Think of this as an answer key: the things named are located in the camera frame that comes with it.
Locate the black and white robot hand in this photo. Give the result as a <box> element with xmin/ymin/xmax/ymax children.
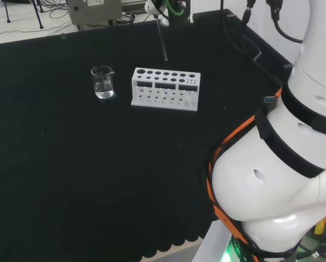
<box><xmin>145</xmin><ymin>0</ymin><xmax>194</xmax><ymax>27</ymax></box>

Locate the clear glass rod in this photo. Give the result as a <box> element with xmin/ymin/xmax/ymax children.
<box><xmin>155</xmin><ymin>15</ymin><xmax>169</xmax><ymax>61</ymax></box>

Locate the white test tube rack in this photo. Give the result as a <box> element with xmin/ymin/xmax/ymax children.
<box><xmin>130</xmin><ymin>67</ymin><xmax>201</xmax><ymax>112</ymax></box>

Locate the grey metal control cabinet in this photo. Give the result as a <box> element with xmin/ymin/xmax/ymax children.
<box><xmin>67</xmin><ymin>0</ymin><xmax>123</xmax><ymax>27</ymax></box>

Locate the clear glass beaker with water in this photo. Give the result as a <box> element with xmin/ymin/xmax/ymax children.
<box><xmin>90</xmin><ymin>64</ymin><xmax>115</xmax><ymax>99</ymax></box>

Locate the black tripod leg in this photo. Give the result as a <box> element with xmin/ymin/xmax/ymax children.
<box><xmin>33</xmin><ymin>0</ymin><xmax>44</xmax><ymax>29</ymax></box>
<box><xmin>3</xmin><ymin>0</ymin><xmax>11</xmax><ymax>24</ymax></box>

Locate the black bench cloth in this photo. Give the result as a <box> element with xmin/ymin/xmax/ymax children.
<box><xmin>0</xmin><ymin>8</ymin><xmax>296</xmax><ymax>262</ymax></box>

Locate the yellow stop button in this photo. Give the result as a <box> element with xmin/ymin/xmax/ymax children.
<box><xmin>314</xmin><ymin>210</ymin><xmax>326</xmax><ymax>242</ymax></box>

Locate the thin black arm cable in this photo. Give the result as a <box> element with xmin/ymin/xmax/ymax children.
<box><xmin>220</xmin><ymin>0</ymin><xmax>285</xmax><ymax>84</ymax></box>

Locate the coiled black cable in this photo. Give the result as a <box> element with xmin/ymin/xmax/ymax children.
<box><xmin>116</xmin><ymin>13</ymin><xmax>136</xmax><ymax>25</ymax></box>

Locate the black cable with plug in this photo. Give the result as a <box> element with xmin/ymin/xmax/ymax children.
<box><xmin>240</xmin><ymin>0</ymin><xmax>262</xmax><ymax>62</ymax></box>

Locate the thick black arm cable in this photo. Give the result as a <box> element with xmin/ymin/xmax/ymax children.
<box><xmin>266</xmin><ymin>0</ymin><xmax>304</xmax><ymax>44</ymax></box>

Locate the tangled black cable bundle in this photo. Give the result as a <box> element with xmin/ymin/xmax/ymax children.
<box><xmin>41</xmin><ymin>0</ymin><xmax>69</xmax><ymax>19</ymax></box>

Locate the thin black floor cable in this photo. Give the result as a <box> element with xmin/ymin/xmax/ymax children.
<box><xmin>0</xmin><ymin>21</ymin><xmax>71</xmax><ymax>38</ymax></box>

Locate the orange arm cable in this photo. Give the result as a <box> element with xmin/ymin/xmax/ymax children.
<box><xmin>206</xmin><ymin>87</ymin><xmax>283</xmax><ymax>262</ymax></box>

